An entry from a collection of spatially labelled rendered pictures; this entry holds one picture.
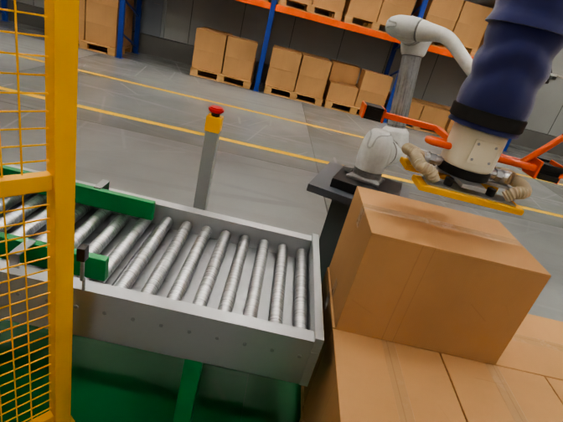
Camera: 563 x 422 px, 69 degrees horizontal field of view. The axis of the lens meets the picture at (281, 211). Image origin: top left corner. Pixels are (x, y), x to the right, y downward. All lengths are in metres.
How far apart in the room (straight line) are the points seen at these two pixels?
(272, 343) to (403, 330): 0.47
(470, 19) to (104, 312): 8.57
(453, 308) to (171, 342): 0.94
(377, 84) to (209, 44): 3.40
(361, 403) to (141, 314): 0.72
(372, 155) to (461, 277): 0.93
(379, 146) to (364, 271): 0.95
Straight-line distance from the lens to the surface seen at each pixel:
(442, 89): 10.60
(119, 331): 1.46
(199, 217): 1.89
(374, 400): 1.35
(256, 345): 1.38
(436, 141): 1.41
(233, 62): 8.59
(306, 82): 8.60
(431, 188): 1.34
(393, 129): 2.35
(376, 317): 1.50
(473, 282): 1.49
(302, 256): 1.83
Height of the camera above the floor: 1.48
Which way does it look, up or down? 25 degrees down
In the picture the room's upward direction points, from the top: 15 degrees clockwise
